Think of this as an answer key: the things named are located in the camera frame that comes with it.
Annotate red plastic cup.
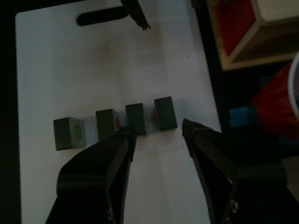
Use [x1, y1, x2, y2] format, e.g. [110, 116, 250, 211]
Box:
[250, 51, 299, 143]

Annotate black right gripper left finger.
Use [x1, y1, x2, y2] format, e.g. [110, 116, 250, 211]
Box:
[44, 124, 139, 224]

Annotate white cutting board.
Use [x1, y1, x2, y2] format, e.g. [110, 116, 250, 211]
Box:
[14, 0, 223, 224]

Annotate toy sushi piece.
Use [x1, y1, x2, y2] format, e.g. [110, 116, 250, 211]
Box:
[52, 116, 89, 151]
[125, 102, 147, 137]
[95, 108, 123, 142]
[153, 96, 179, 131]

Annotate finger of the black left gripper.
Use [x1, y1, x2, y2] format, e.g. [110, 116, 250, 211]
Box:
[119, 0, 153, 32]

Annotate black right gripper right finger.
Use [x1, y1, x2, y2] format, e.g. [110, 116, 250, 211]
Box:
[182, 117, 299, 224]

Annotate blue tape patch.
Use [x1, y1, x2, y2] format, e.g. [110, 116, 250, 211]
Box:
[229, 105, 259, 129]

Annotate red wooden box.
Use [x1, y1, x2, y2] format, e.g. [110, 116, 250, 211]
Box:
[206, 0, 299, 72]

